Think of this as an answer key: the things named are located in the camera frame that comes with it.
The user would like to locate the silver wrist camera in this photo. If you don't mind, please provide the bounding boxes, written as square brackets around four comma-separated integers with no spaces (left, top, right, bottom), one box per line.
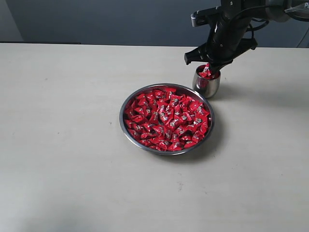
[191,6,222,27]

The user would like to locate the stainless steel cup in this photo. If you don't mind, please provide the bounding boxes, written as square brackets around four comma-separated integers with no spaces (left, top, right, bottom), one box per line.
[192,64,221,98]

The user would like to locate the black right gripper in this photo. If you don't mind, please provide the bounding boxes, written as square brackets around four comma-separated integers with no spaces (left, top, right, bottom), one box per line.
[184,16,257,74]

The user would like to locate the red candy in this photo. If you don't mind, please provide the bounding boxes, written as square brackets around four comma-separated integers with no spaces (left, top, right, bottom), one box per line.
[203,63,211,78]

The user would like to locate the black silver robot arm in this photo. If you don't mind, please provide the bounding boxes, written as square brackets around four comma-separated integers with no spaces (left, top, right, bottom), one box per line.
[184,0,309,73]

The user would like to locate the steel bowl of candies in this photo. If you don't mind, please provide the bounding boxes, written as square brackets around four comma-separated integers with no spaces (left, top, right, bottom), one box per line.
[119,83,214,156]

